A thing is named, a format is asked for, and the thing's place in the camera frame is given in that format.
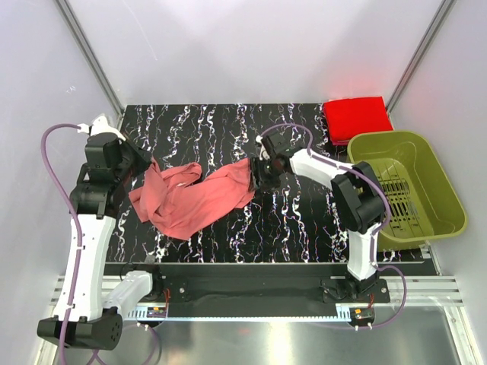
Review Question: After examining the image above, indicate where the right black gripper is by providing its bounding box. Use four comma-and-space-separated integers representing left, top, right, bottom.
248, 157, 282, 193

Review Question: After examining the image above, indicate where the pink t shirt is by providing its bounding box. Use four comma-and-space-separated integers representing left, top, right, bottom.
129, 158, 254, 240

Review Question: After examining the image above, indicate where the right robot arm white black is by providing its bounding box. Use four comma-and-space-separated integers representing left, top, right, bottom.
250, 132, 389, 302

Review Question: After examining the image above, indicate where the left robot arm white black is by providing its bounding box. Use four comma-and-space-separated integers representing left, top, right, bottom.
37, 125, 164, 351

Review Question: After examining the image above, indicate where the black marble pattern mat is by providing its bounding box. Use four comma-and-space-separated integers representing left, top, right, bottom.
91, 103, 431, 264

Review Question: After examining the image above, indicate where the folded red t shirt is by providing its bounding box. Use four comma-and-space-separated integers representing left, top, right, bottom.
323, 97, 393, 146

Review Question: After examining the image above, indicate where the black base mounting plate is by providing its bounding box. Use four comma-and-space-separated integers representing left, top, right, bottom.
119, 262, 389, 305

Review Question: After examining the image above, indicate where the olive green plastic basket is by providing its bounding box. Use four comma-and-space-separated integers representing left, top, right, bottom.
347, 131, 467, 251

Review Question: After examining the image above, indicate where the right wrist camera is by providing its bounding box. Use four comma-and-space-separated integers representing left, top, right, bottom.
256, 132, 303, 160

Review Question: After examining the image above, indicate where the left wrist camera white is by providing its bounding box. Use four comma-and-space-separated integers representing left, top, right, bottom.
77, 114, 123, 138

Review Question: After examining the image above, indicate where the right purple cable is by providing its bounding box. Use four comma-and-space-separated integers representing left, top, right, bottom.
255, 123, 409, 331

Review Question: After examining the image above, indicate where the left aluminium frame post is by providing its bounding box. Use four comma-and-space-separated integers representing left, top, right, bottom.
53, 0, 125, 118

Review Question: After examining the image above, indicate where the aluminium frame post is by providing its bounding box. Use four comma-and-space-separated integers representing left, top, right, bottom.
386, 0, 457, 114
53, 0, 125, 118

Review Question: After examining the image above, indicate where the white slotted cable duct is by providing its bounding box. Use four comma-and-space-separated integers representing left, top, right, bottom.
124, 305, 352, 323

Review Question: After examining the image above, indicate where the aluminium rail profile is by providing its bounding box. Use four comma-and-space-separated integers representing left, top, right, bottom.
49, 276, 464, 306

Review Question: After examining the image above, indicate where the right aluminium frame post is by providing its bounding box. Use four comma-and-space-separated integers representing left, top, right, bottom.
386, 0, 457, 114

